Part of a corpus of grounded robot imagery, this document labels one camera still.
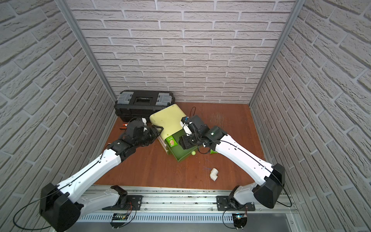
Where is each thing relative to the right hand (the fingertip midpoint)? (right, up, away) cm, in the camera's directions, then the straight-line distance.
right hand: (185, 140), depth 74 cm
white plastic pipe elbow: (+16, -21, +7) cm, 27 cm away
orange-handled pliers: (-48, +6, +32) cm, 58 cm away
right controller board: (+27, -40, -3) cm, 49 cm away
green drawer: (-5, -7, +3) cm, 9 cm away
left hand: (-12, +6, +3) cm, 14 cm away
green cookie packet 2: (+12, -3, -14) cm, 19 cm away
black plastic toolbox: (-37, +21, +22) cm, 48 cm away
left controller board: (-35, -39, -1) cm, 52 cm away
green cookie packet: (-8, -1, +5) cm, 10 cm away
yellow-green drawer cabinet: (-10, +11, +8) cm, 17 cm away
